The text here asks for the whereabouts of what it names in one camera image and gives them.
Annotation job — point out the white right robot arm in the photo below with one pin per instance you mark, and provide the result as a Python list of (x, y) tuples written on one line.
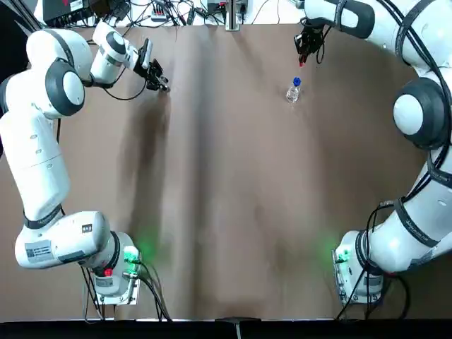
[(416, 226)]

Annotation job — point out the clear bottle with blue cap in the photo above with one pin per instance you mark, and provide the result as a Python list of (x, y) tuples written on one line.
[(293, 94)]

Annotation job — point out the aluminium camera post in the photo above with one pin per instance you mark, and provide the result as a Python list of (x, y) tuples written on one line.
[(233, 17)]

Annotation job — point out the large black electronics box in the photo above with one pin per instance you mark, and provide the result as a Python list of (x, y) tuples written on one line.
[(63, 10)]

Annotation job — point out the small black box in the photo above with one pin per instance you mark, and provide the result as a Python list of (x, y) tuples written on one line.
[(107, 7)]

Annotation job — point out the grey hub with red ports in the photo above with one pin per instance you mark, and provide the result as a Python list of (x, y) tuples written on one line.
[(159, 12)]

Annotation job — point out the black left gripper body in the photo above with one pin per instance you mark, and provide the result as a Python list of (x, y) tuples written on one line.
[(152, 72)]

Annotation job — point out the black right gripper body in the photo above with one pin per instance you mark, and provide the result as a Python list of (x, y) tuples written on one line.
[(309, 42)]

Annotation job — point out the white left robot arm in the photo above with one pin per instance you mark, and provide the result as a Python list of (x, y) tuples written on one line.
[(39, 169)]

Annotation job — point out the grey electronics box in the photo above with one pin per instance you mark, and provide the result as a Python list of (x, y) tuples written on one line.
[(216, 7)]

